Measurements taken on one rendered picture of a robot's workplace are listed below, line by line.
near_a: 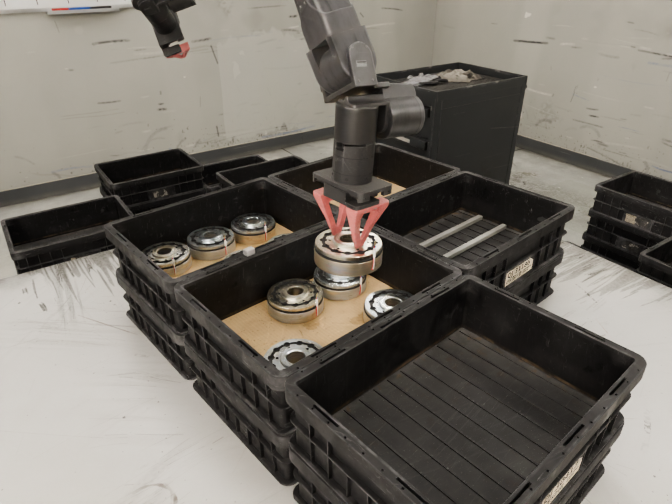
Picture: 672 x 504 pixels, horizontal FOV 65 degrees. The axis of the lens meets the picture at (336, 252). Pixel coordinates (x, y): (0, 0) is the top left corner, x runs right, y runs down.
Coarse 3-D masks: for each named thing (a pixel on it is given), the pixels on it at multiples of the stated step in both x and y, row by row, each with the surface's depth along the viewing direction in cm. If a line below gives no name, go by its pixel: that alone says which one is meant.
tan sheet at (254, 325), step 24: (384, 288) 103; (240, 312) 96; (264, 312) 96; (336, 312) 96; (360, 312) 96; (240, 336) 90; (264, 336) 90; (288, 336) 90; (312, 336) 90; (336, 336) 90
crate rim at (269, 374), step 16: (288, 240) 100; (256, 256) 95; (432, 256) 94; (208, 272) 90; (176, 288) 85; (432, 288) 85; (192, 304) 81; (400, 304) 81; (208, 320) 78; (384, 320) 78; (224, 336) 75; (352, 336) 75; (240, 352) 73; (256, 352) 72; (320, 352) 72; (256, 368) 70; (272, 368) 69; (288, 368) 69; (272, 384) 68
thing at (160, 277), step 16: (224, 192) 121; (288, 192) 120; (160, 208) 112; (112, 224) 106; (320, 224) 106; (112, 240) 103; (128, 240) 100; (128, 256) 98; (144, 256) 94; (240, 256) 94; (144, 272) 94; (160, 272) 90; (192, 272) 90
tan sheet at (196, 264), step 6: (276, 228) 126; (282, 228) 126; (276, 234) 123; (240, 246) 118; (246, 246) 118; (252, 246) 118; (192, 258) 114; (222, 258) 114; (192, 264) 111; (198, 264) 111; (204, 264) 111; (210, 264) 111; (192, 270) 109
